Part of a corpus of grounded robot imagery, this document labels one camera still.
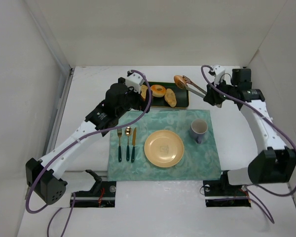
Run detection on metal tongs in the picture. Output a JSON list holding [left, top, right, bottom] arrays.
[[182, 76, 207, 98]]

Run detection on round bun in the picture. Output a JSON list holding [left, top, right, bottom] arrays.
[[174, 75, 186, 89]]

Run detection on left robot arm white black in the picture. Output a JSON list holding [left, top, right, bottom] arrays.
[[26, 70, 152, 205]]

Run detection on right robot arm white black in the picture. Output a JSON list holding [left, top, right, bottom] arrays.
[[201, 65, 296, 187]]

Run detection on bread slice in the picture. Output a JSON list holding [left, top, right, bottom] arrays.
[[141, 84, 148, 101]]

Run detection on oblong bread roll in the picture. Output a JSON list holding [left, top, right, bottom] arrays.
[[164, 88, 177, 108]]

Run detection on dark green serving tray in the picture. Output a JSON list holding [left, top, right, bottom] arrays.
[[149, 81, 189, 109]]

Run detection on purple mug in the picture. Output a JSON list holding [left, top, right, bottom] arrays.
[[189, 119, 208, 144]]

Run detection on bagel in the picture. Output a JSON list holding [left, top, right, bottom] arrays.
[[150, 84, 166, 98]]

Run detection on teal patterned placemat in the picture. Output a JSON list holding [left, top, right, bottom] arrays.
[[108, 110, 221, 181]]

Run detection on yellow plate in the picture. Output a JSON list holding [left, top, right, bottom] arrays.
[[144, 130, 185, 168]]

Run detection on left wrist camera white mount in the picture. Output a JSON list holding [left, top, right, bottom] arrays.
[[125, 71, 144, 94]]

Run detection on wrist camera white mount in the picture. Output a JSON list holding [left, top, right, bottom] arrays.
[[209, 65, 225, 86], [125, 71, 144, 94]]

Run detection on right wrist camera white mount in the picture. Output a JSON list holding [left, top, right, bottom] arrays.
[[209, 65, 225, 86]]

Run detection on gold fork green handle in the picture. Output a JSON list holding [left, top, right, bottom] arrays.
[[117, 128, 122, 162]]

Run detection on gold spoon green handle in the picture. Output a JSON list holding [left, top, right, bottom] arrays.
[[125, 126, 132, 161]]

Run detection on gold knife green handle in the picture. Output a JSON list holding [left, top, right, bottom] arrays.
[[131, 127, 137, 163]]

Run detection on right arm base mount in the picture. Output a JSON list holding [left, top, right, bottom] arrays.
[[200, 171, 251, 207]]

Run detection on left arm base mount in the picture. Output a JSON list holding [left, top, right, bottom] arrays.
[[70, 169, 116, 208]]

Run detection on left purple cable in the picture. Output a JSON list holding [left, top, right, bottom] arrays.
[[25, 70, 153, 237]]

